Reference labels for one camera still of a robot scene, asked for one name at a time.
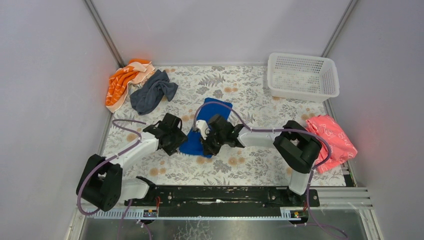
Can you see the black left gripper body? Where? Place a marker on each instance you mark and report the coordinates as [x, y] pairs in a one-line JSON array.
[[178, 139]]

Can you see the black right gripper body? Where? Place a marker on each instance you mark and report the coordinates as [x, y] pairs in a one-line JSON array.
[[209, 140]]

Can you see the blue towel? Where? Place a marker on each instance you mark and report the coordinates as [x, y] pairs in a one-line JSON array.
[[193, 146]]

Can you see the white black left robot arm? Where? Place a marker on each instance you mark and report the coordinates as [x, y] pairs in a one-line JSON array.
[[101, 185]]

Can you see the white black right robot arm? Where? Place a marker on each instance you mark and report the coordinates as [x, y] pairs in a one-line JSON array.
[[298, 147]]

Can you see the dark grey towel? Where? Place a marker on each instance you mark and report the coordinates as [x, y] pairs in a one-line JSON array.
[[148, 97]]

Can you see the floral tablecloth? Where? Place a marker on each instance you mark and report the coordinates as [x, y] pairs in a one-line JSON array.
[[245, 87]]

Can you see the orange white towel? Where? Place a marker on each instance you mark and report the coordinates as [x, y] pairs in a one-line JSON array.
[[135, 73]]

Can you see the white plastic basket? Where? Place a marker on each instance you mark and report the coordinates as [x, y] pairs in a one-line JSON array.
[[302, 77]]

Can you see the pink patterned towel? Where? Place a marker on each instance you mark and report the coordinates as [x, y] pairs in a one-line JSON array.
[[341, 147]]

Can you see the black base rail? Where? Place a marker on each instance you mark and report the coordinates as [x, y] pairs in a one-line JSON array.
[[225, 201]]

